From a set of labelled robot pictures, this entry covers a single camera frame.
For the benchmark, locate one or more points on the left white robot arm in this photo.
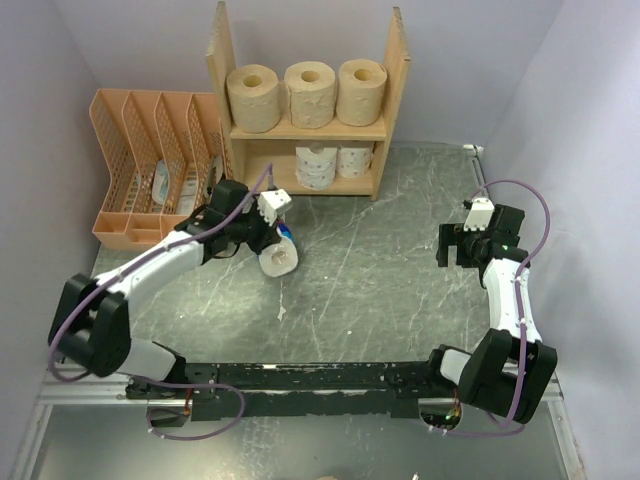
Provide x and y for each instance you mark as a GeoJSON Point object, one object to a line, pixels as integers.
{"type": "Point", "coordinates": [91, 326]}

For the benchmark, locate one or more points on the beige toilet roll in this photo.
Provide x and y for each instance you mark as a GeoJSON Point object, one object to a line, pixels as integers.
{"type": "Point", "coordinates": [253, 92]}
{"type": "Point", "coordinates": [312, 89]}
{"type": "Point", "coordinates": [360, 92]}

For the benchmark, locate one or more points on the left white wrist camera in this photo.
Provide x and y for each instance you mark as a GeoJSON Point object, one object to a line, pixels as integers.
{"type": "Point", "coordinates": [272, 204]}

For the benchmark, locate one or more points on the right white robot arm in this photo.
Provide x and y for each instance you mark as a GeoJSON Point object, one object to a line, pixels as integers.
{"type": "Point", "coordinates": [509, 370]}

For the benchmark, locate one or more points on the ruler set package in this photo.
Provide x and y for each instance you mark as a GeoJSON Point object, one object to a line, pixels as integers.
{"type": "Point", "coordinates": [188, 194]}

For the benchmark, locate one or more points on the white toilet roll blue wrapper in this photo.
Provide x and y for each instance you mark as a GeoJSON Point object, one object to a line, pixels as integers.
{"type": "Point", "coordinates": [281, 258]}

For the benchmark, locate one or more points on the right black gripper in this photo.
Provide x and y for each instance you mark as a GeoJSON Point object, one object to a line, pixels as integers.
{"type": "Point", "coordinates": [454, 235]}

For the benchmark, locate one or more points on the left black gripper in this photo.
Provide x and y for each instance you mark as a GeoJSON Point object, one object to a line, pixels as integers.
{"type": "Point", "coordinates": [268, 233]}

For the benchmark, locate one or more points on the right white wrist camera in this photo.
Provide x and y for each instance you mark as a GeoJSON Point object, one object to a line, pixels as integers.
{"type": "Point", "coordinates": [480, 212]}

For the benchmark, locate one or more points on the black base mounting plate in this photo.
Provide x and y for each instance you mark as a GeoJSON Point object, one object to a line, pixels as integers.
{"type": "Point", "coordinates": [397, 389]}

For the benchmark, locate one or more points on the white dotted toilet roll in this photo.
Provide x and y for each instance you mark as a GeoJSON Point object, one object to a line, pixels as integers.
{"type": "Point", "coordinates": [316, 164]}

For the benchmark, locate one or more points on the blue correction tape pack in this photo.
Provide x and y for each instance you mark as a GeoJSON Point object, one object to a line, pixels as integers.
{"type": "Point", "coordinates": [160, 182]}

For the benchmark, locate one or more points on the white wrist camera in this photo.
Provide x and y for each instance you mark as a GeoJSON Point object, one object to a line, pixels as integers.
{"type": "Point", "coordinates": [480, 212]}
{"type": "Point", "coordinates": [272, 204]}

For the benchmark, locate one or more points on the orange plastic desk organizer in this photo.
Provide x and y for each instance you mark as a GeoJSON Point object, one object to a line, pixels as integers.
{"type": "Point", "coordinates": [135, 129]}

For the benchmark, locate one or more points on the wooden two-tier shelf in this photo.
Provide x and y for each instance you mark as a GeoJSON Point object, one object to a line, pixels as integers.
{"type": "Point", "coordinates": [323, 131]}

